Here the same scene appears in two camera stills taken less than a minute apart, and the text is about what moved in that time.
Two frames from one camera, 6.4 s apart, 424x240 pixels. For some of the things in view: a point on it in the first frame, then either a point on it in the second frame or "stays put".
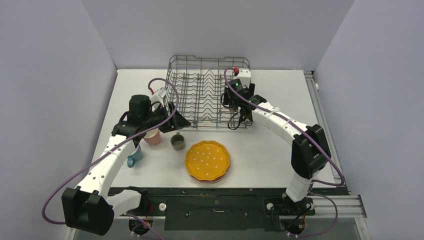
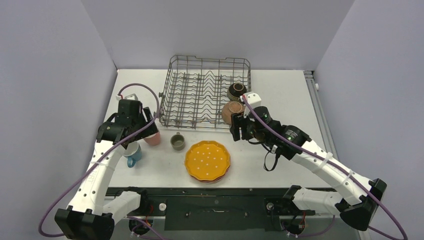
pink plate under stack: x=213 y=181 stays put
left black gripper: x=176 y=121 → x=148 y=131
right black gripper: x=240 y=108 → x=239 y=125
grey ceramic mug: x=177 y=142 stays put
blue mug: x=134 y=156 stays put
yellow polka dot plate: x=207 y=160 stays put
